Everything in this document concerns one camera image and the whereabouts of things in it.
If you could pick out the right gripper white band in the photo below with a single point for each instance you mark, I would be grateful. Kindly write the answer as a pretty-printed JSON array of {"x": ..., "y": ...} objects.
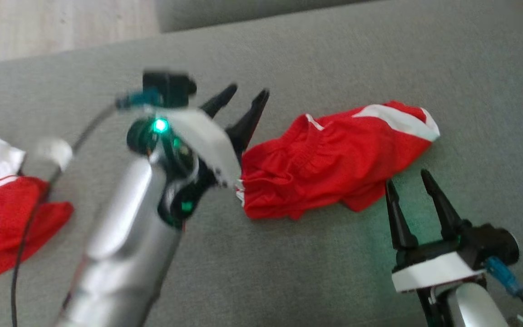
[{"x": 429, "y": 272}]

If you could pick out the red shorts white trim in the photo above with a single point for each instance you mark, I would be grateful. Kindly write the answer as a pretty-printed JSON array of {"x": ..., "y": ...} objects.
[{"x": 325, "y": 168}]

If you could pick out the blue camera connector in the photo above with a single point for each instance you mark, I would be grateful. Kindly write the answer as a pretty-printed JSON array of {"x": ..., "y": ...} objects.
[
  {"x": 141, "y": 99},
  {"x": 504, "y": 274}
]

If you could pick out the large grey sofa seat cushion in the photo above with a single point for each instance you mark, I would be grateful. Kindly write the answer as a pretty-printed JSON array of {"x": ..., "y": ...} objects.
[{"x": 334, "y": 272}]

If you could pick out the red white sports jersey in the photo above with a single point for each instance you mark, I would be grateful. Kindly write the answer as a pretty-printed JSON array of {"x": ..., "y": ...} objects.
[{"x": 2, "y": 213}]

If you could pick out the blue left camera connector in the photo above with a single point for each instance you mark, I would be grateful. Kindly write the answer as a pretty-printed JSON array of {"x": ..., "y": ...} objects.
[{"x": 141, "y": 99}]

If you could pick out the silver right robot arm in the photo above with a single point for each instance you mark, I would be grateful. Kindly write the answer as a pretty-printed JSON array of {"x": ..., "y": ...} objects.
[{"x": 470, "y": 304}]

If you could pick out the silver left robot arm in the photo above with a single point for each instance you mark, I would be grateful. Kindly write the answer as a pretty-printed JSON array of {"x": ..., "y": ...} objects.
[{"x": 120, "y": 254}]

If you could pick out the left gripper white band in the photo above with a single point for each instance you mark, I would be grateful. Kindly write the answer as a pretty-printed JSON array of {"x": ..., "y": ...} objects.
[{"x": 207, "y": 136}]

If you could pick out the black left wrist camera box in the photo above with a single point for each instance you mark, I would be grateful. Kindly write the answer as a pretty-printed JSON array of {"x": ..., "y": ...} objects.
[{"x": 170, "y": 87}]

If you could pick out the blue right camera connector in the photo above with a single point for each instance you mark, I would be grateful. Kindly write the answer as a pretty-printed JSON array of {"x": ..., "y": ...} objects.
[{"x": 504, "y": 274}]

